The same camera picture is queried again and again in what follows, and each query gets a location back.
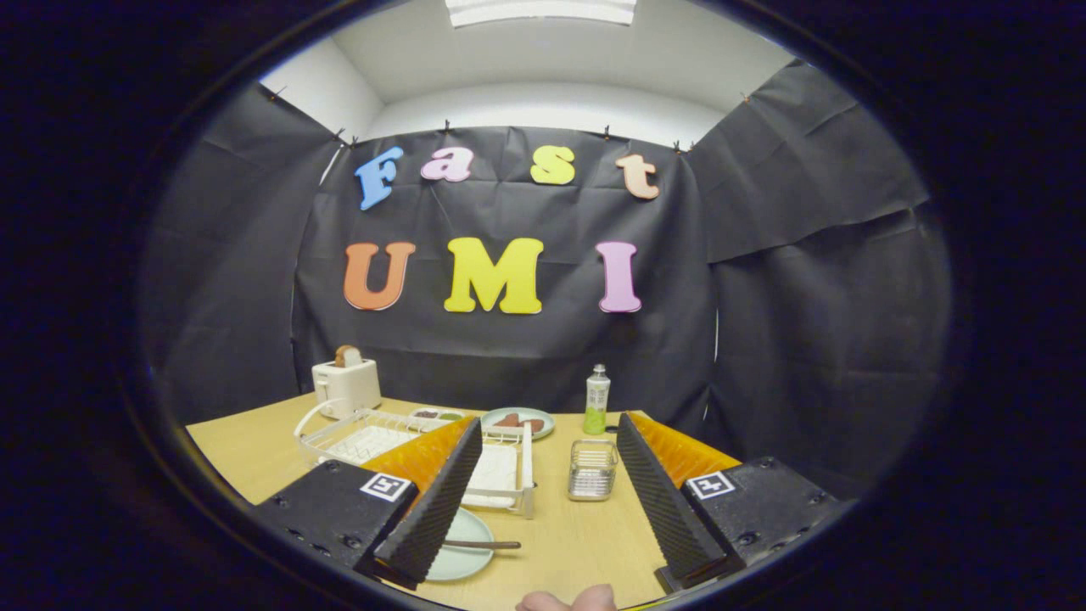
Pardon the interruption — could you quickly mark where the ceiling light panel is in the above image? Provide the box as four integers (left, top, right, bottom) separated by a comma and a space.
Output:
445, 0, 637, 28

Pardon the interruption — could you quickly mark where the black backdrop cloth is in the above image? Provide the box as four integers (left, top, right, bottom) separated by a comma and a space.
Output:
140, 59, 951, 502

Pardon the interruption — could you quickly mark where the small round green dish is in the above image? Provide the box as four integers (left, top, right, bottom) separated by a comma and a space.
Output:
480, 406, 557, 440

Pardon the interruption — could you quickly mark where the white wire dish rack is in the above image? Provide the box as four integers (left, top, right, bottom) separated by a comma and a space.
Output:
294, 399, 537, 520

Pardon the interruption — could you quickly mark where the metal wire basket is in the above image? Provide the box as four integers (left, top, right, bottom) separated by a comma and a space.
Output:
567, 439, 619, 502

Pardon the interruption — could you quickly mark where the white toaster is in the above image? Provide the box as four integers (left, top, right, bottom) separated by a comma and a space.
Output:
311, 358, 383, 421

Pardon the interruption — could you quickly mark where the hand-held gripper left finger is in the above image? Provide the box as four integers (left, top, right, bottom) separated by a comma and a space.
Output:
236, 416, 484, 592

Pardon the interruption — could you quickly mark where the pale green plate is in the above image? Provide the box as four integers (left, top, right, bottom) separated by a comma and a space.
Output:
424, 507, 495, 583

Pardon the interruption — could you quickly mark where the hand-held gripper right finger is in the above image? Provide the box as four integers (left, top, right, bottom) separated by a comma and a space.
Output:
616, 411, 858, 592

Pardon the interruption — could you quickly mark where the green tea bottle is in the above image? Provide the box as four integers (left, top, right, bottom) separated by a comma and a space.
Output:
583, 364, 612, 436

